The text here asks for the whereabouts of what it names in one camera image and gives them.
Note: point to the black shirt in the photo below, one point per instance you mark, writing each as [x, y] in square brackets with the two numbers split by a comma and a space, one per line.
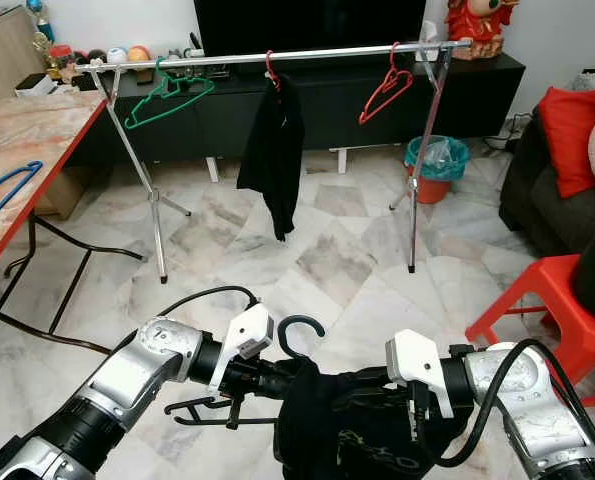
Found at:
[347, 430]
[275, 145]

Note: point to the dark grey plastic hanger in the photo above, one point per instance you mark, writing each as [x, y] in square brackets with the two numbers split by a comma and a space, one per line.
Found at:
[309, 320]

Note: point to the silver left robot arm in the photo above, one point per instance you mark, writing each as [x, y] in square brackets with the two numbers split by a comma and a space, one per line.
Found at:
[147, 370]

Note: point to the red plastic hanger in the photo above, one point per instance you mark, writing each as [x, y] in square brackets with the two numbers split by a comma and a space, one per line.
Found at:
[394, 80]
[272, 70]

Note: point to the green plastic hanger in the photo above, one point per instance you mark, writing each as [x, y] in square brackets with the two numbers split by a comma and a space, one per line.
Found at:
[167, 88]

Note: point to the blue plastic hanger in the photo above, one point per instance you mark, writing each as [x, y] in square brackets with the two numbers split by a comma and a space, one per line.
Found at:
[19, 178]

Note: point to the red plastic stool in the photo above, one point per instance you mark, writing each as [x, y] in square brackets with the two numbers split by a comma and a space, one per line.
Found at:
[552, 290]

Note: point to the orange bin with green bag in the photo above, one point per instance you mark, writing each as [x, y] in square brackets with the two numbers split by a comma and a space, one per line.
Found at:
[435, 160]

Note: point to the dark brown sofa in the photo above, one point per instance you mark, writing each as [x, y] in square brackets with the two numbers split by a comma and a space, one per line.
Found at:
[537, 210]

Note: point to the black TV console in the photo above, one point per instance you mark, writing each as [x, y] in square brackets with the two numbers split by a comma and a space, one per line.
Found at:
[337, 100]

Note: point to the red cushion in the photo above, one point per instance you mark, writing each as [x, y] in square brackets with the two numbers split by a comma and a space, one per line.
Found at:
[569, 140]

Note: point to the silver metal clothes rack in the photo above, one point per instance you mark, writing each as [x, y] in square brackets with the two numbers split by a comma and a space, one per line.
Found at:
[317, 54]

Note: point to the marble folding table red edge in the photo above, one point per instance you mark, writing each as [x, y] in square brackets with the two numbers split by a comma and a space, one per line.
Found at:
[27, 140]

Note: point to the orange round toy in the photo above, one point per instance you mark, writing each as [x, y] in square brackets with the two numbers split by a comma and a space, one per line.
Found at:
[139, 54]

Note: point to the white tissue box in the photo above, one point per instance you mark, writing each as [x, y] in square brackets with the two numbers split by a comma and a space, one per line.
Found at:
[429, 32]

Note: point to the white round toy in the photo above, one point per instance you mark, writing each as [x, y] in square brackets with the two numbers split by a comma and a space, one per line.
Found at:
[116, 56]

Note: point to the black flat television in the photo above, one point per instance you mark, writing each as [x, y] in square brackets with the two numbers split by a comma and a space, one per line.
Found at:
[307, 22]

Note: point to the white cardboard box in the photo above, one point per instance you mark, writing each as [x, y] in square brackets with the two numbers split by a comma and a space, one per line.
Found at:
[45, 86]

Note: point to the red robed figurine statue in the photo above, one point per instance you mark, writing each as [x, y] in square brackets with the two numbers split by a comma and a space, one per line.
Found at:
[482, 25]

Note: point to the light wooden sideboard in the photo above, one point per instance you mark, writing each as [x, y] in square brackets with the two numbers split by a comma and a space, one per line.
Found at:
[12, 50]

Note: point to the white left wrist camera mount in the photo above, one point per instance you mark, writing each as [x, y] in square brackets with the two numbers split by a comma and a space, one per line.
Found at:
[252, 335]

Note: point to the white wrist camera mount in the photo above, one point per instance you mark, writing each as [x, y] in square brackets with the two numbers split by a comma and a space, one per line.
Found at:
[252, 335]
[415, 362]

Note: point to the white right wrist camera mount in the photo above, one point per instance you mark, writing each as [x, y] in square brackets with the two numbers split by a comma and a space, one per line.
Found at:
[415, 362]

